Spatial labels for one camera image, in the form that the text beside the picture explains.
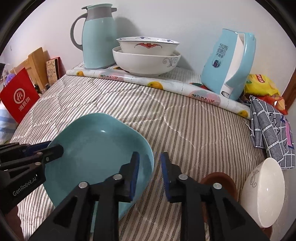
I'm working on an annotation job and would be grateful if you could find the brown small bowl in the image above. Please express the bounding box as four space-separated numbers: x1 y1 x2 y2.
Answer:
200 172 238 224

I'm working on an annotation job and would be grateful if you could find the teal plastic plate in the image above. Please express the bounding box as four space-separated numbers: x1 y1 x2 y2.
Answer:
44 113 154 206

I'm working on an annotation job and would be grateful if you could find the person left hand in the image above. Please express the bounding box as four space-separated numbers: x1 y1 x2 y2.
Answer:
5 206 24 241

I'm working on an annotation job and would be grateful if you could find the red paper bag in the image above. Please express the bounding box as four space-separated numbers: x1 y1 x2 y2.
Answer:
1 68 40 123

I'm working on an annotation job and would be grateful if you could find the striped quilted table cover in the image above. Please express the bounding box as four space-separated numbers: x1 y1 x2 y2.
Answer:
11 75 264 240

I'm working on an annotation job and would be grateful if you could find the grey checked folded cloth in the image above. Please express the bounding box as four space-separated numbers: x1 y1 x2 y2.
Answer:
249 95 295 169

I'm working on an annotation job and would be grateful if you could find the brown patterned box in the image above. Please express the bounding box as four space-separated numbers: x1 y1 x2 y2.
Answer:
46 57 66 86

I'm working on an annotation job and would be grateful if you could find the red orange snack bag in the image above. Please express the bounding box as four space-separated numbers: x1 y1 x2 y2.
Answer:
254 93 288 115

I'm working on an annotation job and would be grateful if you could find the yellow chips bag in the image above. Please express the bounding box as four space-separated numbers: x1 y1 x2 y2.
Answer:
244 74 280 96

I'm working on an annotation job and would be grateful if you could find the fruit print rolled mat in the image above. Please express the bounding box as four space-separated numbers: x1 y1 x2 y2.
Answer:
66 63 251 120

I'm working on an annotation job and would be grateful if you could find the light blue thermos jug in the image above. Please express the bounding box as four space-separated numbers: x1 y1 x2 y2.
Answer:
70 4 118 69

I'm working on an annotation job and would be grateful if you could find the large white ceramic bowl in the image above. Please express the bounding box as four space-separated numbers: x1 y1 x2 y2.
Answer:
112 47 181 77

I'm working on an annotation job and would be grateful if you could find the light blue electric kettle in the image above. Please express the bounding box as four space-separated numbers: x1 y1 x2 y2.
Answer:
201 29 256 100

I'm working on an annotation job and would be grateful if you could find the blue patterned porcelain bowl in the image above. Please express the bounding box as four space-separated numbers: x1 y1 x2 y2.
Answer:
116 37 180 56

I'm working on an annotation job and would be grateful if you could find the brown wooden door frame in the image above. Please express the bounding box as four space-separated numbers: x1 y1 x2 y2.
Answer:
282 70 296 109

